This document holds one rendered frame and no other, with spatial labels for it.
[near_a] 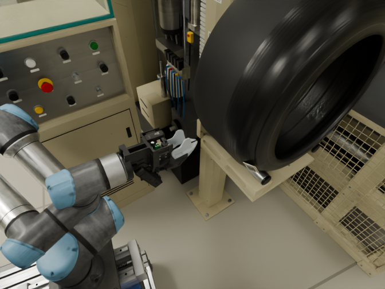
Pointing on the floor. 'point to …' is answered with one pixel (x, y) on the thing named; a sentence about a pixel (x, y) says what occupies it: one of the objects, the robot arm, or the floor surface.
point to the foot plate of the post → (208, 213)
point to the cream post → (213, 189)
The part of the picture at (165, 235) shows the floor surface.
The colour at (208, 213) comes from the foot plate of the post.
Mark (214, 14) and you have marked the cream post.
